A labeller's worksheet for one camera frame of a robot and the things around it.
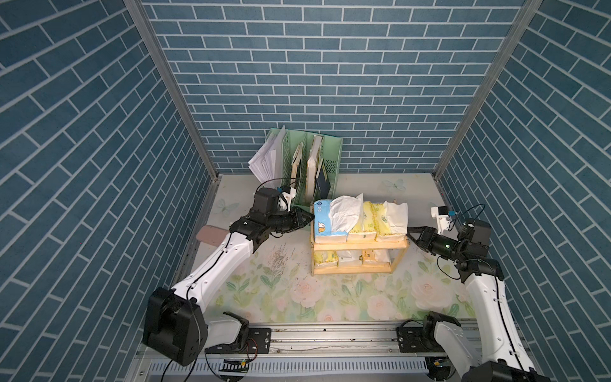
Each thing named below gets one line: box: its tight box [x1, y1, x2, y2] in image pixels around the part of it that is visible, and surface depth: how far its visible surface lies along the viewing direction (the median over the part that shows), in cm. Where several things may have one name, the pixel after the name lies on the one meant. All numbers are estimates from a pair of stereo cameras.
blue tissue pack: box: [313, 193, 364, 243], surface depth 73 cm
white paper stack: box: [247, 124, 286, 184], surface depth 93 cm
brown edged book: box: [290, 142, 304, 189], surface depth 101 cm
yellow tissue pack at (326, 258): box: [313, 250, 339, 267], surface depth 87 cm
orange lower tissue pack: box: [361, 249, 393, 267], surface depth 88 cm
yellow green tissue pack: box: [373, 200, 409, 242], surface depth 75 cm
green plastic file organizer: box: [280, 128, 344, 211], surface depth 103 cm
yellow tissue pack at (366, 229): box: [346, 201, 378, 242], surface depth 74 cm
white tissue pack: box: [337, 249, 362, 267], surface depth 86 cm
